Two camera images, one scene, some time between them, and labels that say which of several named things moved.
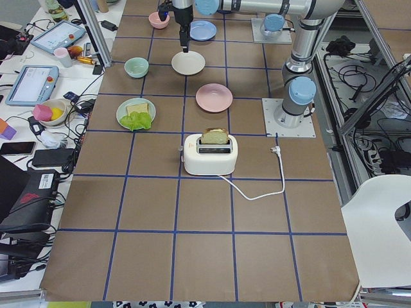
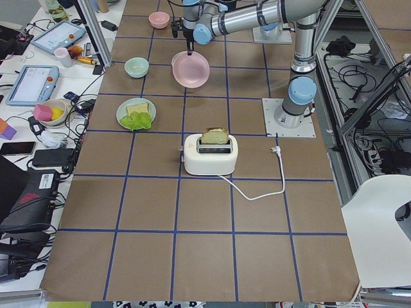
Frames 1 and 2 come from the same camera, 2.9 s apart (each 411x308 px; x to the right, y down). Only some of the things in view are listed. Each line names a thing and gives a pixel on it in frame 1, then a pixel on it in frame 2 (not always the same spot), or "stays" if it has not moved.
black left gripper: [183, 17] → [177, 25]
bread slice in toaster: [215, 135] stays
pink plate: [213, 97] → [190, 70]
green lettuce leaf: [136, 120] stays
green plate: [122, 110] stays
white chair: [380, 246] stays
